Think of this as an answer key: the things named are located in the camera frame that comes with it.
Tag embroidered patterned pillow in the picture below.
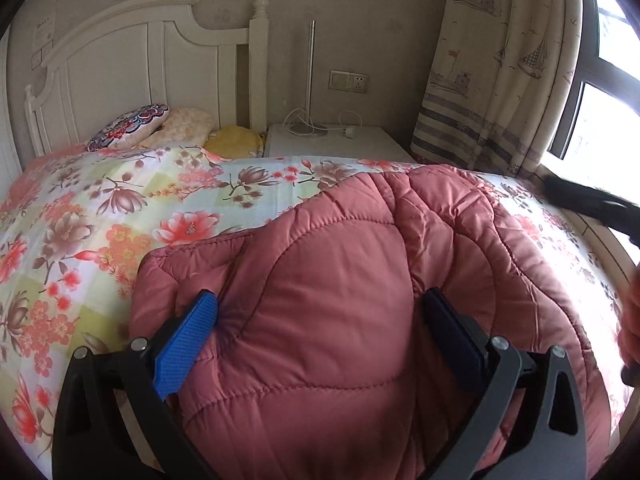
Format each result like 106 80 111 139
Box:
86 104 171 152

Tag white cable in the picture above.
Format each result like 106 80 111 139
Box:
282 107 364 134

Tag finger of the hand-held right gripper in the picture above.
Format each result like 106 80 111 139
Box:
544 173 640 249

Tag floral bedsheet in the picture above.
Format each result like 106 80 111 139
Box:
0 142 640 463

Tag silver desk lamp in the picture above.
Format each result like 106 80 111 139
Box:
285 20 329 137

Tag ship print curtain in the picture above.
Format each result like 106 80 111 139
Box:
410 0 584 179

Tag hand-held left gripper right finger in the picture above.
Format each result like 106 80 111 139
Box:
422 287 590 480

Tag person's right hand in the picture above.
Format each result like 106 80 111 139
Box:
617 260 640 369

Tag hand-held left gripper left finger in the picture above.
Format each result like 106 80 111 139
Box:
52 290 221 480

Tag yellow pillow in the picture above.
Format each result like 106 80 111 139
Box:
204 126 266 159

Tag white wooden headboard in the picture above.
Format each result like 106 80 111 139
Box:
25 0 271 157

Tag white nightstand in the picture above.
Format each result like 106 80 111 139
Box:
264 125 417 164

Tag pale floral pillow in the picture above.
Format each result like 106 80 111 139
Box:
150 107 217 149

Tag beige windowsill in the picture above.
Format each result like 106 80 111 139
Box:
537 155 640 281

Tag window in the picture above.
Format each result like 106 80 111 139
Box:
547 0 640 211

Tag white door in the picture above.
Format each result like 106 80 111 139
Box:
0 30 26 177

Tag pink quilted jacket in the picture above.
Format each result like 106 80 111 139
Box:
131 164 623 480

